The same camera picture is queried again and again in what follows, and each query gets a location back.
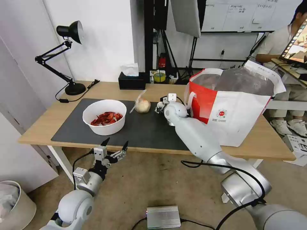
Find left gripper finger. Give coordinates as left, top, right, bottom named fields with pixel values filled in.
left=110, top=140, right=129, bottom=163
left=99, top=137, right=110, bottom=151

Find red white takeout bag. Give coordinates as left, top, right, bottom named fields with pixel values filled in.
left=184, top=60, right=287, bottom=147

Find white paper bowl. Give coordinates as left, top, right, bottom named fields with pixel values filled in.
left=82, top=100, right=127, bottom=135

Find black desk mat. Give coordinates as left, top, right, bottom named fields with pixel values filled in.
left=51, top=98, right=192, bottom=151

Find red food scraps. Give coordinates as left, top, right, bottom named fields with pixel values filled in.
left=90, top=111, right=124, bottom=127

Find yellow tape roll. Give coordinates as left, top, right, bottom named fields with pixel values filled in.
left=153, top=72, right=166, bottom=84

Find black tissue box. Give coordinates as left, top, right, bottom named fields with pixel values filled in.
left=118, top=72, right=146, bottom=90

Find red canister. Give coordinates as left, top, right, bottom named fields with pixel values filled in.
left=158, top=53, right=167, bottom=70

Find white table leg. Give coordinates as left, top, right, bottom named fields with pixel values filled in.
left=46, top=144, right=75, bottom=185

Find white tissue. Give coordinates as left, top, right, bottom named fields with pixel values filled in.
left=120, top=63, right=139, bottom=77

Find black light stand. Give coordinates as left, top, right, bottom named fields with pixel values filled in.
left=153, top=28, right=190, bottom=80

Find silver power box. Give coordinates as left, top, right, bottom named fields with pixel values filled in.
left=146, top=205, right=182, bottom=230

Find white softbox panel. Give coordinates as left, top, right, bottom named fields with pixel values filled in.
left=170, top=0, right=202, bottom=38

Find beige waste bin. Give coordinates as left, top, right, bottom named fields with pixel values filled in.
left=0, top=180, right=37, bottom=230

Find whiteboard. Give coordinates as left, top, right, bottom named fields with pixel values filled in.
left=200, top=0, right=303, bottom=33

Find black desk lamp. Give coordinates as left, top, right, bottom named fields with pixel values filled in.
left=35, top=20, right=87, bottom=96

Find person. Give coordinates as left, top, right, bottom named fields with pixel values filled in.
left=255, top=2, right=307, bottom=138

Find wooden laptop stand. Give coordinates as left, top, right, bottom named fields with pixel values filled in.
left=271, top=58, right=307, bottom=87

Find white cardboard box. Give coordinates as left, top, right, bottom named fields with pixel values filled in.
left=282, top=134, right=307, bottom=166

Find laptop screen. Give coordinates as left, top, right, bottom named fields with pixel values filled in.
left=279, top=19, right=307, bottom=65

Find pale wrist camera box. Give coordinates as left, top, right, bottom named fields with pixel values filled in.
left=94, top=146, right=107, bottom=160

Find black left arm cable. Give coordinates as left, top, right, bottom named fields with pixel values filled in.
left=72, top=149, right=97, bottom=191

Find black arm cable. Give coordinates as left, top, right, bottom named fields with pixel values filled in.
left=72, top=149, right=97, bottom=191
left=181, top=160, right=268, bottom=230

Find black lamp cable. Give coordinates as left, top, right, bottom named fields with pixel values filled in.
left=55, top=80, right=100, bottom=104

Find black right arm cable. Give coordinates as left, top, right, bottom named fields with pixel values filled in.
left=181, top=160, right=268, bottom=230

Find black power box cable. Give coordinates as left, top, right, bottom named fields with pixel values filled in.
left=131, top=214, right=217, bottom=230

